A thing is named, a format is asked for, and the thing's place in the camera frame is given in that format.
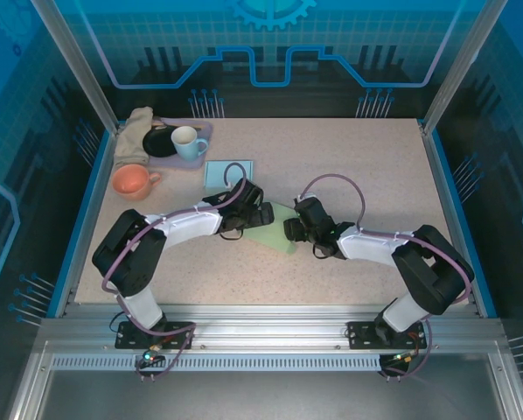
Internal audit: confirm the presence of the light green paper box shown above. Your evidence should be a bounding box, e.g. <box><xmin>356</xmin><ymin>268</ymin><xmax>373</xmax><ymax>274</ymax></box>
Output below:
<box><xmin>243</xmin><ymin>200</ymin><xmax>300</xmax><ymax>256</ymax></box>

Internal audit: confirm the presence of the light blue paper box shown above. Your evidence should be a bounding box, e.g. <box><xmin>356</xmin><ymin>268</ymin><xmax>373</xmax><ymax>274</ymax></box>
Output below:
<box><xmin>204</xmin><ymin>159</ymin><xmax>255</xmax><ymax>190</ymax></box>

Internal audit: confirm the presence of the purple plastic tray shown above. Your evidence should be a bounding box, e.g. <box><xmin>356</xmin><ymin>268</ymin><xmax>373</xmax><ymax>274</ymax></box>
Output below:
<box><xmin>147</xmin><ymin>116</ymin><xmax>213</xmax><ymax>171</ymax></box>

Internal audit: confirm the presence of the light blue mug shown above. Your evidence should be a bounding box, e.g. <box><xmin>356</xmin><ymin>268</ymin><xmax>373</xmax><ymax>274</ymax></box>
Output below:
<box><xmin>170</xmin><ymin>125</ymin><xmax>210</xmax><ymax>162</ymax></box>

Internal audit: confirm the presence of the black plate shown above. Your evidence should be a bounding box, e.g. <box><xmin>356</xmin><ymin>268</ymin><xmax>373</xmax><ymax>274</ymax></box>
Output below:
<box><xmin>142</xmin><ymin>126</ymin><xmax>178</xmax><ymax>159</ymax></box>

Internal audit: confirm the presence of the orange ceramic cup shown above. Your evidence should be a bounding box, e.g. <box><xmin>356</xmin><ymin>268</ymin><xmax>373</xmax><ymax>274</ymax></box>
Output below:
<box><xmin>112</xmin><ymin>164</ymin><xmax>163</xmax><ymax>201</ymax></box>

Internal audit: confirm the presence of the brown wooden utensil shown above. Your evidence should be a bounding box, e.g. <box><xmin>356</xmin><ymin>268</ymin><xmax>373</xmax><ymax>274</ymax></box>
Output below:
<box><xmin>150</xmin><ymin>122</ymin><xmax>201</xmax><ymax>131</ymax></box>

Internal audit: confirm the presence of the beige cloth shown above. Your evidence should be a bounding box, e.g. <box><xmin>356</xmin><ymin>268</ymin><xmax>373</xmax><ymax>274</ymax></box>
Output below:
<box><xmin>113</xmin><ymin>106</ymin><xmax>154</xmax><ymax>167</ymax></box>

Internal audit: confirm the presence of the grey metal panel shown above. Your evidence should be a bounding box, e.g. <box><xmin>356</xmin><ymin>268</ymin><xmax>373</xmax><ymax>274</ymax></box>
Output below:
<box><xmin>33</xmin><ymin>370</ymin><xmax>507</xmax><ymax>420</ymax></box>

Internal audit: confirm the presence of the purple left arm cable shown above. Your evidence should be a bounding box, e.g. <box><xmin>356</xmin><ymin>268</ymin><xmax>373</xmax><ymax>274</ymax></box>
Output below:
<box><xmin>100</xmin><ymin>162</ymin><xmax>248</xmax><ymax>382</ymax></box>

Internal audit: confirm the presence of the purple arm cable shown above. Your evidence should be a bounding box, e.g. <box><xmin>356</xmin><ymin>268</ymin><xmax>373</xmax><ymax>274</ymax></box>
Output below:
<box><xmin>296</xmin><ymin>174</ymin><xmax>473</xmax><ymax>382</ymax></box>
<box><xmin>100</xmin><ymin>162</ymin><xmax>248</xmax><ymax>382</ymax></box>

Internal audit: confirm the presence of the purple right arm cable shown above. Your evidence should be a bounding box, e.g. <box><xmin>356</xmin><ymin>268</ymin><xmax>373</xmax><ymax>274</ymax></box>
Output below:
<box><xmin>296</xmin><ymin>174</ymin><xmax>473</xmax><ymax>382</ymax></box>

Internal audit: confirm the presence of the aluminium front frame rail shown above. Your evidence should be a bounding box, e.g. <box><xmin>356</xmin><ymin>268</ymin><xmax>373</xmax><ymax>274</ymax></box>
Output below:
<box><xmin>38</xmin><ymin>304</ymin><xmax>506</xmax><ymax>351</ymax></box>

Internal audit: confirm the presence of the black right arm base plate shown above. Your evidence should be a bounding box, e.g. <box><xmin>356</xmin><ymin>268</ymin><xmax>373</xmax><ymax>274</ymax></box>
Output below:
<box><xmin>346</xmin><ymin>321</ymin><xmax>429</xmax><ymax>350</ymax></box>

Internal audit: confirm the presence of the perforated metal cable duct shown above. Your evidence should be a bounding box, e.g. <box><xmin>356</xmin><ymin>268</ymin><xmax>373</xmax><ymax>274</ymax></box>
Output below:
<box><xmin>50</xmin><ymin>354</ymin><xmax>383</xmax><ymax>373</ymax></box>

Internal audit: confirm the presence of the aluminium side rail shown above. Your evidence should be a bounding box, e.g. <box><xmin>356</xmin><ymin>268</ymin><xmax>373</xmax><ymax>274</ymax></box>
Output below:
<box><xmin>46</xmin><ymin>129</ymin><xmax>116</xmax><ymax>319</ymax></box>
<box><xmin>421</xmin><ymin>122</ymin><xmax>499</xmax><ymax>319</ymax></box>

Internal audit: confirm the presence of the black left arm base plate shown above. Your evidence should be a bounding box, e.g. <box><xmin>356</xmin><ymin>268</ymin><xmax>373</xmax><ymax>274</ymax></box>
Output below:
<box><xmin>115</xmin><ymin>321</ymin><xmax>195</xmax><ymax>350</ymax></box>

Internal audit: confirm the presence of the aluminium frame post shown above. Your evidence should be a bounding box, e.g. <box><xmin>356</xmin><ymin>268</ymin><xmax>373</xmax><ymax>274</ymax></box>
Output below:
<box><xmin>422</xmin><ymin>0</ymin><xmax>507</xmax><ymax>136</ymax></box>
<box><xmin>29</xmin><ymin>0</ymin><xmax>121</xmax><ymax>135</ymax></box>

